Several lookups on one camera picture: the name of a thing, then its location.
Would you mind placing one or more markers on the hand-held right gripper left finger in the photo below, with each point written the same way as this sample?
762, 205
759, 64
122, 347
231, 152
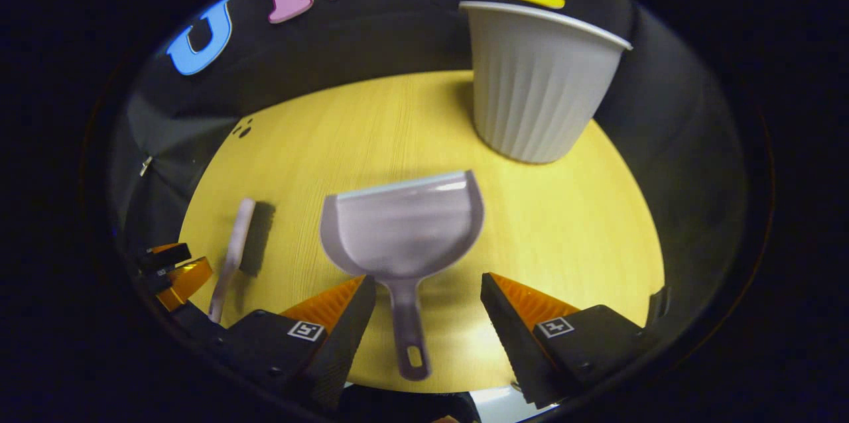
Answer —
338, 337

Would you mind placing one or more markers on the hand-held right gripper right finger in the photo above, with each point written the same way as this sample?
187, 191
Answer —
517, 337

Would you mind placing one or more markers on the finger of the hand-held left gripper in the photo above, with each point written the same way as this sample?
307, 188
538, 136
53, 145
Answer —
189, 280
166, 256

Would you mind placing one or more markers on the white ribbed garbage bin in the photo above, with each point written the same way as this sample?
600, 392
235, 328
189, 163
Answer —
537, 85

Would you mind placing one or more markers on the black backdrop cloth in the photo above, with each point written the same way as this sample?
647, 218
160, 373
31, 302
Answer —
371, 38

